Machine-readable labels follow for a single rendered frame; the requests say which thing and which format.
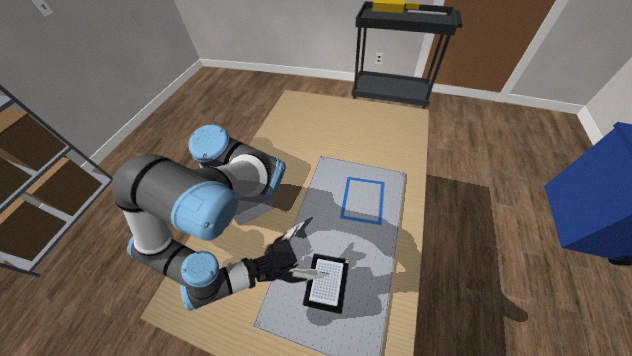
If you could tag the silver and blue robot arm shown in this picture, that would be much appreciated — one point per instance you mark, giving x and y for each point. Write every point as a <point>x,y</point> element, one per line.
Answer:
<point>201,202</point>

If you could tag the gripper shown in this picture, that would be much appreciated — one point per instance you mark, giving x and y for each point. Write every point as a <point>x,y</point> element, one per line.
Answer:
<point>281,257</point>

